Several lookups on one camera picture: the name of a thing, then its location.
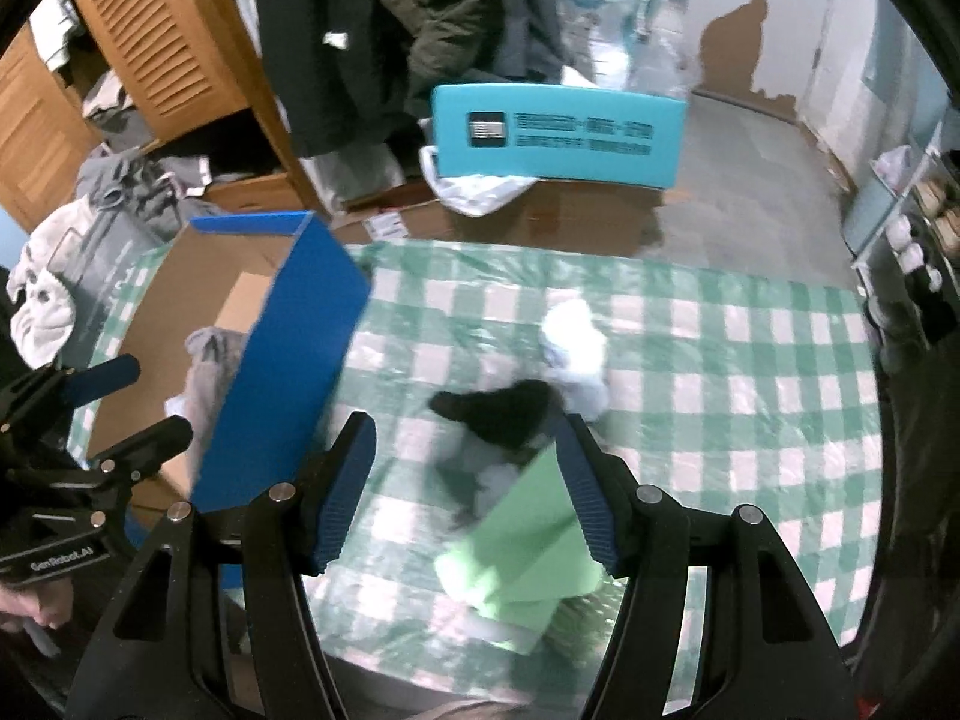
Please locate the brown cardboard sheet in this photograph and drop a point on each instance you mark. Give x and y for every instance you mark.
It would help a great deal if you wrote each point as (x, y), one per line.
(585, 214)

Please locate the white fluffy towel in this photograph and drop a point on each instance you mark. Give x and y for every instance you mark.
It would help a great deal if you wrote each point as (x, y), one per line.
(45, 292)

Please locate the pile of grey clothes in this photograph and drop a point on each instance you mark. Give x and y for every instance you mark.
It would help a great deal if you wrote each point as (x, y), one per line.
(142, 180)

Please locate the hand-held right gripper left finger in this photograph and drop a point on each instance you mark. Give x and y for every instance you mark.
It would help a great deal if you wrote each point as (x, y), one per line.
(346, 491)

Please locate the green cloth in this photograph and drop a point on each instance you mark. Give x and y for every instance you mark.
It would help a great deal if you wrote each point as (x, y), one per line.
(525, 547)

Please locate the teal printed box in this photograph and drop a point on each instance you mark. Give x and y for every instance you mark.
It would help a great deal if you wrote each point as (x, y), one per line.
(559, 135)

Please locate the small white plastic bottle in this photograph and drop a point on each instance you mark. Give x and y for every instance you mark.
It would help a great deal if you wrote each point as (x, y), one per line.
(574, 352)

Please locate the storage shelf with bottles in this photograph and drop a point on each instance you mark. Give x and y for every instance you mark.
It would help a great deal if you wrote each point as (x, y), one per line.
(911, 240)

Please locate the person's left hand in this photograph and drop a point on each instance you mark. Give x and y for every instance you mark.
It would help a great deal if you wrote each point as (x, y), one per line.
(34, 607)

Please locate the hanging dark coats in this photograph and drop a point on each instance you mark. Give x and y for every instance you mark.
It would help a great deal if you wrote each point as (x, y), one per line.
(390, 30)

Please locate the grey cloth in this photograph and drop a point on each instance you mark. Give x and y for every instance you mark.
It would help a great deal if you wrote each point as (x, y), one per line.
(214, 382)

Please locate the wooden louvred wardrobe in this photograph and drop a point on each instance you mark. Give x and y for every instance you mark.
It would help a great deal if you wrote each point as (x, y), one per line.
(157, 37)

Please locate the black and grey sock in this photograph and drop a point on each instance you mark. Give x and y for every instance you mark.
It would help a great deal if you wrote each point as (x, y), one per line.
(499, 416)

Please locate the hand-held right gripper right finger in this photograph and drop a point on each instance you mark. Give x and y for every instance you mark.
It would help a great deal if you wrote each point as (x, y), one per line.
(591, 499)

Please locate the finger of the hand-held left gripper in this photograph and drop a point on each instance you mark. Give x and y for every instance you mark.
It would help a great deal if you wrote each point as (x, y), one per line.
(105, 379)
(154, 441)

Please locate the green checkered tablecloth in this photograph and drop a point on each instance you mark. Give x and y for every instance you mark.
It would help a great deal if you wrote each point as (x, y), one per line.
(735, 405)

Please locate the dark grey carton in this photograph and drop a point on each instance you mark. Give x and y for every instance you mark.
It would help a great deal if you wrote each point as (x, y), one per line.
(112, 262)

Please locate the white plastic bag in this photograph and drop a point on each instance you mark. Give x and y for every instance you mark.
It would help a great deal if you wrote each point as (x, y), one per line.
(472, 191)

